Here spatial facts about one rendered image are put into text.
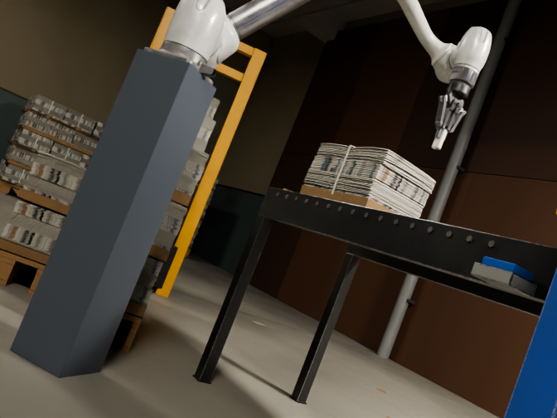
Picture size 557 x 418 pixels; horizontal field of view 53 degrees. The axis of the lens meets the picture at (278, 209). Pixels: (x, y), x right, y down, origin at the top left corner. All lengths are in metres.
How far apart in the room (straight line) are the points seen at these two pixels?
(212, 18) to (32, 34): 7.50
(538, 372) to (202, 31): 1.34
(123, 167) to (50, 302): 0.46
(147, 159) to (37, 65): 7.58
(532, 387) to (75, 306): 1.24
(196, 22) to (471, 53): 0.92
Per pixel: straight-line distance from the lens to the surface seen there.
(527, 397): 1.08
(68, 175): 2.63
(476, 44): 2.07
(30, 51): 9.23
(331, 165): 2.11
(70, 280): 1.78
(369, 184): 1.92
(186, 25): 1.85
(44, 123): 7.58
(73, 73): 9.32
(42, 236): 2.64
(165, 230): 2.20
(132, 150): 1.74
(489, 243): 1.43
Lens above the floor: 0.57
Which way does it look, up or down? 4 degrees up
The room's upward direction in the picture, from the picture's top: 22 degrees clockwise
